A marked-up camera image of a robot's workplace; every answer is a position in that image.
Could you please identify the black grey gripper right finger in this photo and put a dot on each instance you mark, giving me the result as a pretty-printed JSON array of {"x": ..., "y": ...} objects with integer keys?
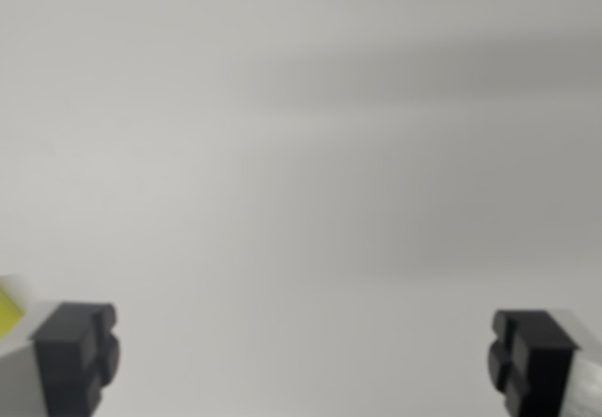
[{"x": 541, "y": 365}]

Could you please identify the black grey gripper left finger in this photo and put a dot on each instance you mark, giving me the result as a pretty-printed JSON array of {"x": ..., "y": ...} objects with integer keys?
[{"x": 70, "y": 360}]

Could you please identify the yellow cube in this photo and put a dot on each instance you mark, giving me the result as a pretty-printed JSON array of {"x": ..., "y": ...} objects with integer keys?
[{"x": 7, "y": 309}]

